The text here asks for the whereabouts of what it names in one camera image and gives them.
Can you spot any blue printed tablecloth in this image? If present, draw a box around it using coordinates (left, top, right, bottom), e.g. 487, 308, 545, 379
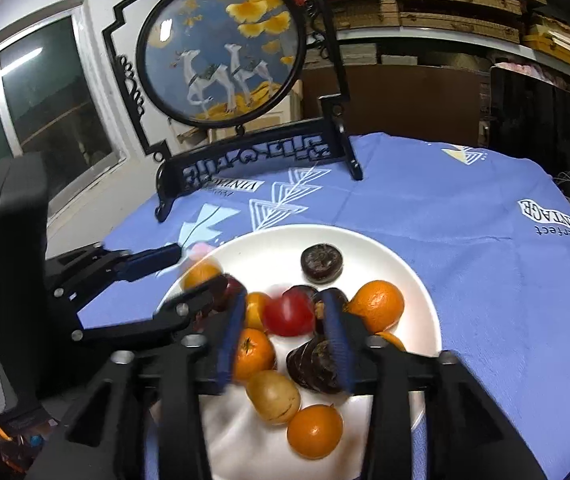
72, 132, 570, 480

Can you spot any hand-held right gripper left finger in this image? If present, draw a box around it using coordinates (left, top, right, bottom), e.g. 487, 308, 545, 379
25, 292, 248, 480

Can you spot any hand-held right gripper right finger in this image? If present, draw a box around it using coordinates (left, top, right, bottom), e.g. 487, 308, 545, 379
320, 292, 548, 480

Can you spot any brown cardboard panel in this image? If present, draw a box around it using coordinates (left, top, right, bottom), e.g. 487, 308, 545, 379
300, 60, 493, 148

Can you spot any white shelf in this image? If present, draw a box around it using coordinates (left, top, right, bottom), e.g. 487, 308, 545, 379
335, 25, 570, 101

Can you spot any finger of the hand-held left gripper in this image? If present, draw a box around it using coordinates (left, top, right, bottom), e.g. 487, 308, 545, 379
46, 242, 187, 307
72, 275, 229, 348

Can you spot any white round plate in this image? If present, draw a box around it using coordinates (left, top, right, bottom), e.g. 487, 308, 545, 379
157, 225, 443, 480

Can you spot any yellow-brown pear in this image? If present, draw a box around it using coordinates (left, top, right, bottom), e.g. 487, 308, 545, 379
245, 370, 302, 426

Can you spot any round decorative screen on stand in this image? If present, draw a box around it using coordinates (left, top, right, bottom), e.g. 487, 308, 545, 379
101, 0, 364, 223

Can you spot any white framed window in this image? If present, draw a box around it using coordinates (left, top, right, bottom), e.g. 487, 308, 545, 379
0, 0, 126, 221

